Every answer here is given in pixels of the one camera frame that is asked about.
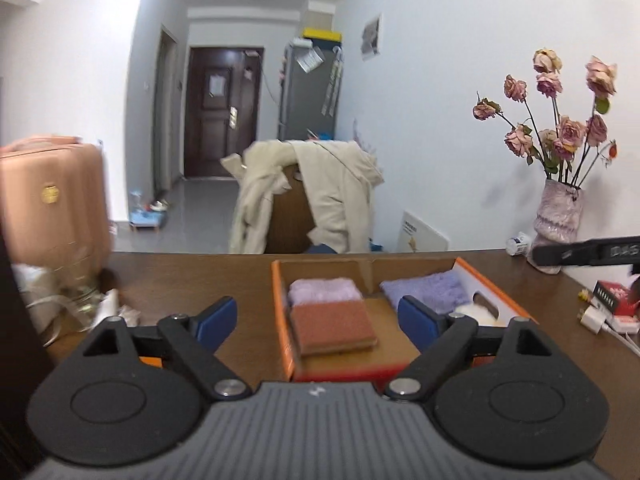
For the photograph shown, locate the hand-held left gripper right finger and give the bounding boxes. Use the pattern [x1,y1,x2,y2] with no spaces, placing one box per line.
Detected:
[382,296,588,403]

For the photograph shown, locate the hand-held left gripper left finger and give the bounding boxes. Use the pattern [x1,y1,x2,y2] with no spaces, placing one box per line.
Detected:
[50,296,253,403]

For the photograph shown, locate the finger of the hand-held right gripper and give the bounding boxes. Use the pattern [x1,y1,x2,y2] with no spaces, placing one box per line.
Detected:
[531,240,601,267]

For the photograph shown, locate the orange cardboard box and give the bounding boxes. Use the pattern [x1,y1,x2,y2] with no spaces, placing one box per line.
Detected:
[271,257,538,393]

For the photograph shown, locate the purple fluffy towel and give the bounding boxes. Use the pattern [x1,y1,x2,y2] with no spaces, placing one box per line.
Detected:
[380,271,473,313]

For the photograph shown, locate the brown sponge block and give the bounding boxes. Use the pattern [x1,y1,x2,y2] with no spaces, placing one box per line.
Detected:
[290,300,379,358]

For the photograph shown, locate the lilac towel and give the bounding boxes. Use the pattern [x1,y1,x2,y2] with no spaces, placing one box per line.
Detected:
[287,277,363,308]

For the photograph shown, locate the pink textured vase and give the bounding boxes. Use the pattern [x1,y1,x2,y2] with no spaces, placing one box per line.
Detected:
[531,179,585,275]

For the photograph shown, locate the small white bottle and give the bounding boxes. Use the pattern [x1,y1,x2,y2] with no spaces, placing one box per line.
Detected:
[505,232,533,257]

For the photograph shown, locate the red box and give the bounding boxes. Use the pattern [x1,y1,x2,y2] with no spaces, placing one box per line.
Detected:
[592,280,640,317]

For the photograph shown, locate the white charger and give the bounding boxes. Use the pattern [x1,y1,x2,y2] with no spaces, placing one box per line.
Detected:
[577,305,613,335]

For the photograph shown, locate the white and pink box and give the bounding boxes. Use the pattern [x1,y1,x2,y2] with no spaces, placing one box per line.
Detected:
[612,312,640,335]

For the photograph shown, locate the white board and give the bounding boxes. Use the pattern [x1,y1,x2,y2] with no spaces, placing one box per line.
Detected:
[398,210,451,252]

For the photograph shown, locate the dried pink flowers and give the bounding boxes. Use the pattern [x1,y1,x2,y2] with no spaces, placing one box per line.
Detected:
[472,48,621,188]

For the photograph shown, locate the small blue stool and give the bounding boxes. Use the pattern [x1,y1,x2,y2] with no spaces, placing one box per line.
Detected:
[129,210,168,231]

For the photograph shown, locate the brown chair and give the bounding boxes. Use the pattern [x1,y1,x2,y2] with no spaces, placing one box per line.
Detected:
[264,172,326,254]

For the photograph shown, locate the beige jacket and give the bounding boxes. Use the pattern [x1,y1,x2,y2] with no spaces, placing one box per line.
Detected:
[220,139,385,255]

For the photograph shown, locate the dark brown door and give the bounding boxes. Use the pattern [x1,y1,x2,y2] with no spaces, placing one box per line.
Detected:
[183,46,265,178]

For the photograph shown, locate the pink suitcase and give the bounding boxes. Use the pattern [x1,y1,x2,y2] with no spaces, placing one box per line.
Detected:
[0,134,113,268]

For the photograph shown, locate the side door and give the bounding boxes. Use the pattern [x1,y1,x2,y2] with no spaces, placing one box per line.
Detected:
[152,27,178,193]

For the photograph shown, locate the grey fridge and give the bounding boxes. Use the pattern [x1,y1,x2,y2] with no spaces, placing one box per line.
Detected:
[277,40,343,143]

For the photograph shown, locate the paper on door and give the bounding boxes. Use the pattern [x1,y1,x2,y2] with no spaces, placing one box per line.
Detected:
[207,72,232,98]

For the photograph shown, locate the white folded umbrella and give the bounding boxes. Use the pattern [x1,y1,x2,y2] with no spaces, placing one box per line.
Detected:
[322,47,345,117]

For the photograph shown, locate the paper on fridge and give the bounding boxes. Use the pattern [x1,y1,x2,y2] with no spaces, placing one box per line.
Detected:
[296,47,325,73]

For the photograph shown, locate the yellow box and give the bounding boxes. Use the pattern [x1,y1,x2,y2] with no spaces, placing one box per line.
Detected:
[302,26,343,42]

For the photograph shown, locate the white charger cable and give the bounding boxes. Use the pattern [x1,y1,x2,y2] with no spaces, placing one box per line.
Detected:
[602,322,640,356]

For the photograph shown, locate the wall poster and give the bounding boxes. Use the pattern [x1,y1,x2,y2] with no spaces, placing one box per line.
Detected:
[361,12,383,61]

